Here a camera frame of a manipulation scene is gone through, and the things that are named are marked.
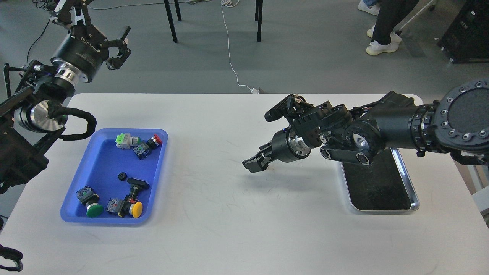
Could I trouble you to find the white sneaker far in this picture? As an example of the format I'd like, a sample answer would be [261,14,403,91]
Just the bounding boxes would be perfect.
[357,0,380,16]

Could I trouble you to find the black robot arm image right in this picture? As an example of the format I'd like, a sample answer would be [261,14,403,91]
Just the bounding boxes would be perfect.
[243,79,489,173]

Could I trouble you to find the black equipment case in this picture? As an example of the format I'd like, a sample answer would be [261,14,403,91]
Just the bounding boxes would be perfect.
[437,0,489,64]

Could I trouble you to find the person leg black trousers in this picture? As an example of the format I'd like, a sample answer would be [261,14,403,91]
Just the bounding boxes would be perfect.
[371,0,419,45]

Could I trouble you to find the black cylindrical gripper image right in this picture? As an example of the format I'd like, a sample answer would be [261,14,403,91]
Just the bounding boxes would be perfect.
[242,130,311,173]

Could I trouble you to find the blue plastic tray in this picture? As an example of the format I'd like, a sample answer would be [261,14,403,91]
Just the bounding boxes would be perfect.
[60,128,168,225]

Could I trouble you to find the small black gear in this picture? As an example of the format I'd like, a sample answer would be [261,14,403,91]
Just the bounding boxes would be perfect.
[118,172,128,181]

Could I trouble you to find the red push button switch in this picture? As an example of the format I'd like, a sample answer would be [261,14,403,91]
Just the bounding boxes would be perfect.
[146,134,162,150]

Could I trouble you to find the light green terminal switch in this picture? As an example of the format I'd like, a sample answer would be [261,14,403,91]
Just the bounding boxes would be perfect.
[115,133,141,149]

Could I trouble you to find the black selector switch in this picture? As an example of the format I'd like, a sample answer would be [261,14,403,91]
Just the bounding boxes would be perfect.
[127,178,150,200]

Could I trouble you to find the black cable on floor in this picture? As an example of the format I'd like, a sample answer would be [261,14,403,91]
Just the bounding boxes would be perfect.
[25,0,62,63]

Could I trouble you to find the black chair leg right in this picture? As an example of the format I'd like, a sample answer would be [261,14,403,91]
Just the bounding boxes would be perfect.
[254,0,264,42]

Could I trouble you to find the white sneaker near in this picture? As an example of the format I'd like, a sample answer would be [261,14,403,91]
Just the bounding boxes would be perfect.
[366,41,399,55]

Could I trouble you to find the white sneaker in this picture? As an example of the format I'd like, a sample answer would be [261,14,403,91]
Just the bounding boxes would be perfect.
[366,41,399,55]
[357,0,380,16]

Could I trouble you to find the black chair leg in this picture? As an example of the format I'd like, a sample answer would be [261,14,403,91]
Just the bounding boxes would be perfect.
[254,0,264,42]
[164,0,182,44]

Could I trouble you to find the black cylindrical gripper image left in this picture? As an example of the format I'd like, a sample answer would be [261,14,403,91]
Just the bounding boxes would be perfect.
[50,0,131,83]

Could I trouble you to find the silver metal tray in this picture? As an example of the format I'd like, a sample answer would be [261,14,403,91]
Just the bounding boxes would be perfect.
[341,148,419,215]

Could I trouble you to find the yellow push button switch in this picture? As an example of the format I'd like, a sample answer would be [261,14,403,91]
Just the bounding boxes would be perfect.
[105,198,143,218]

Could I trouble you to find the black chair leg left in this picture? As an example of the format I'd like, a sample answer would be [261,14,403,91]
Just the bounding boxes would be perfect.
[164,0,182,44]

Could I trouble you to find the white cable on floor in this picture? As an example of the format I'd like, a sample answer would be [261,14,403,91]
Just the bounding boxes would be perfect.
[220,0,253,92]

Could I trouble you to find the green push button switch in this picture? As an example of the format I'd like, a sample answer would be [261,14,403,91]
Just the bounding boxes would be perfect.
[76,186,104,218]

